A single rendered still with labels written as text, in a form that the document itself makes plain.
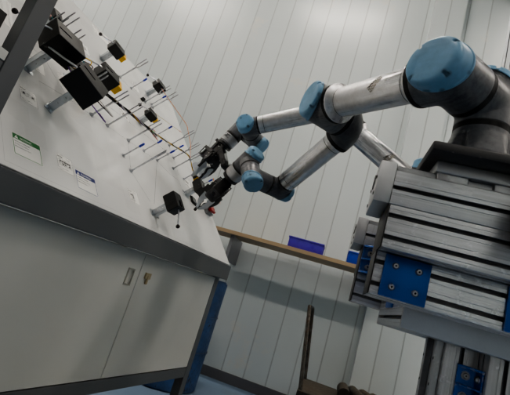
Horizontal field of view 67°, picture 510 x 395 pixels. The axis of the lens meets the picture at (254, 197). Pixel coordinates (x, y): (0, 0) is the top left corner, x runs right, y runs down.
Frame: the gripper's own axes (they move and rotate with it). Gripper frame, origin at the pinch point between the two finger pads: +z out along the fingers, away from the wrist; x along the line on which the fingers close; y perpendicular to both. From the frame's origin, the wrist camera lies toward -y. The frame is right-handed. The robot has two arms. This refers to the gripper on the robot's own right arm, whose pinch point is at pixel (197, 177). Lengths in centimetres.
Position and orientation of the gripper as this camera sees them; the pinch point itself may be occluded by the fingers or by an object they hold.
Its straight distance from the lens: 174.1
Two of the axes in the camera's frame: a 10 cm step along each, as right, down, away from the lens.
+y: -6.1, -4.8, 6.3
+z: -6.8, 7.2, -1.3
